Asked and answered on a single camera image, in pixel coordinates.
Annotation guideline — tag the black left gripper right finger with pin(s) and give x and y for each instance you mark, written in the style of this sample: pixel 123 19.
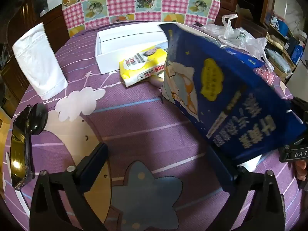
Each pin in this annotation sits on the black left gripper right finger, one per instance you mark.
pixel 267 208

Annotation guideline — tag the white cardboard box tray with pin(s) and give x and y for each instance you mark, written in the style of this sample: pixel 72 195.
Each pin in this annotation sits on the white cardboard box tray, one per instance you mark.
pixel 120 41

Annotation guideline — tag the round metal tin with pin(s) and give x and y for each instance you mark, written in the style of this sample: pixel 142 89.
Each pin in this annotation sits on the round metal tin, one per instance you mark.
pixel 157 80

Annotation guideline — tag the clear plastic bag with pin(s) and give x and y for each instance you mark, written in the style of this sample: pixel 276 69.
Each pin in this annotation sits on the clear plastic bag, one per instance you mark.
pixel 239 38

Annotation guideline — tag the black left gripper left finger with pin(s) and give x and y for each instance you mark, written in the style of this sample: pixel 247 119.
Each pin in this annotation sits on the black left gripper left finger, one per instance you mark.
pixel 47 211

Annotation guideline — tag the pink bubble wrap pouch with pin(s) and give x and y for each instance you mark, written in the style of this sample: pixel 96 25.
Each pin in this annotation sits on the pink bubble wrap pouch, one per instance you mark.
pixel 265 75

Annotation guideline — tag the large blue eye mask pack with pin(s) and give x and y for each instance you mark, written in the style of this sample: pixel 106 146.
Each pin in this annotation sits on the large blue eye mask pack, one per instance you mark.
pixel 233 108

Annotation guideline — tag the pink checkered tablecloth board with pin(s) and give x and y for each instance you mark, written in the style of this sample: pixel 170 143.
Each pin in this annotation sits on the pink checkered tablecloth board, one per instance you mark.
pixel 84 14

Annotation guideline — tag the yellow wet wipes pack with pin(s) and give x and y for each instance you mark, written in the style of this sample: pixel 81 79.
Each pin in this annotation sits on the yellow wet wipes pack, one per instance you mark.
pixel 143 65

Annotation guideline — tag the black sunglasses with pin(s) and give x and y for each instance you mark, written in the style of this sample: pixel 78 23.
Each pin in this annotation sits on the black sunglasses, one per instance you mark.
pixel 31 121

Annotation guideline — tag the person's right hand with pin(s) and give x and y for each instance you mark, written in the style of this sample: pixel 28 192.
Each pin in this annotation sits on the person's right hand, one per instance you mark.
pixel 300 167

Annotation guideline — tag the white paper bag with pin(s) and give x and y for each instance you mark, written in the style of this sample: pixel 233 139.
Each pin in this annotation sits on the white paper bag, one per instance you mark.
pixel 38 63

